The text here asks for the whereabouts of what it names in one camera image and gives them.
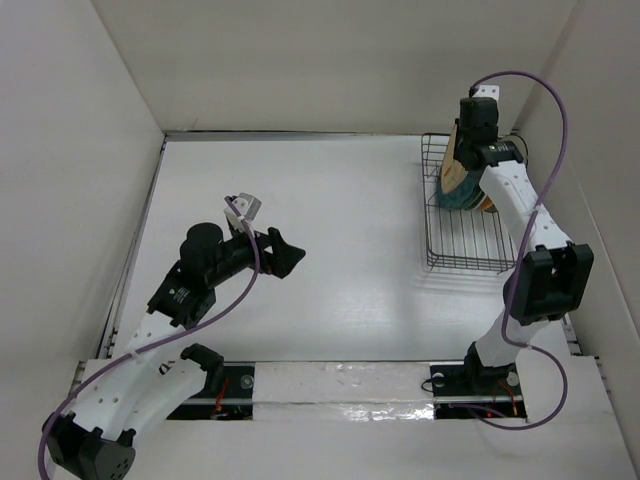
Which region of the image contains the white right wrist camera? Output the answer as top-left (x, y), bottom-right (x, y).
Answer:
top-left (469, 84), bottom-right (500, 101)

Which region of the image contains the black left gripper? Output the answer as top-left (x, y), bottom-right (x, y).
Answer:
top-left (207, 219), bottom-right (304, 287)

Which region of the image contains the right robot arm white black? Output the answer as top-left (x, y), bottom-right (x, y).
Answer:
top-left (453, 93), bottom-right (594, 395)

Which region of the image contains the orange woven plate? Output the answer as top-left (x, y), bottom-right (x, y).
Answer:
top-left (476, 196), bottom-right (497, 214)

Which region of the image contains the beige plate with bird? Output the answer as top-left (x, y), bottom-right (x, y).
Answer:
top-left (439, 124), bottom-right (467, 194)

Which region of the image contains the white foam front bar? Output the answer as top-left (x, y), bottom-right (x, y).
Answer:
top-left (252, 362), bottom-right (434, 422)

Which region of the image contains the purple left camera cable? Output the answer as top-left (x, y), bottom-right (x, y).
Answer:
top-left (38, 195), bottom-right (261, 476)

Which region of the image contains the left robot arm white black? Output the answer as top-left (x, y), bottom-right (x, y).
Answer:
top-left (37, 223), bottom-right (306, 479)

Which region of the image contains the black wire dish rack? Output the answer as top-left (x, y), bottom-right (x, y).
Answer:
top-left (421, 133), bottom-right (517, 276)

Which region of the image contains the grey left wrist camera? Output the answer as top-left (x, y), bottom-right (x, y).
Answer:
top-left (224, 192), bottom-right (262, 230)

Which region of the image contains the dark teal scalloped plate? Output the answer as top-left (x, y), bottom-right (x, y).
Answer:
top-left (435, 175), bottom-right (481, 210)

